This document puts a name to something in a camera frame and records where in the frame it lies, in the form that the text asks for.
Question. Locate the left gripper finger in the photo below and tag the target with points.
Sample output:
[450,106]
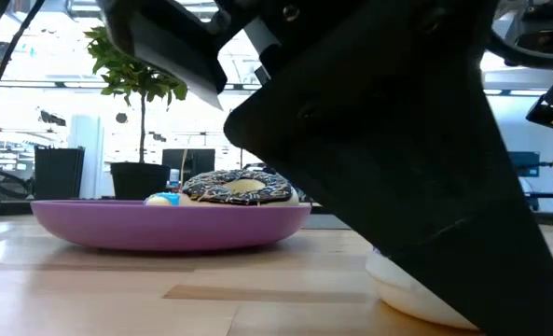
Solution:
[173,56]
[397,163]

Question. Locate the small purple sprinkled donut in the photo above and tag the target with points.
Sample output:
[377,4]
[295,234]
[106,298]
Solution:
[397,289]

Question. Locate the large chocolate sprinkled donut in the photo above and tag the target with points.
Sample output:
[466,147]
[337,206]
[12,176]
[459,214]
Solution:
[211,189]

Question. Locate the large blue iced donut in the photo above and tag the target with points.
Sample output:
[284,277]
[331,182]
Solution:
[161,199]

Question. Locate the green leafy plant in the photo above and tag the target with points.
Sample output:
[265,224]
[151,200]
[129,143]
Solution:
[131,77]

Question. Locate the black computer monitor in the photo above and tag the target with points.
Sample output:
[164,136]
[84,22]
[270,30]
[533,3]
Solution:
[197,161]

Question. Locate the black plant pot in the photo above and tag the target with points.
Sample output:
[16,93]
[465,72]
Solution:
[140,182]

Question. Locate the black bin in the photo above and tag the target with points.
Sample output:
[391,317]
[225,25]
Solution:
[59,172]

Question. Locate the purple round plate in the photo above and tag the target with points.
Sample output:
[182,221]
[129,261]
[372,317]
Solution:
[164,228]

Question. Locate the dark wall screen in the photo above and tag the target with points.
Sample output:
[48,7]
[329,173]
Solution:
[528,164]

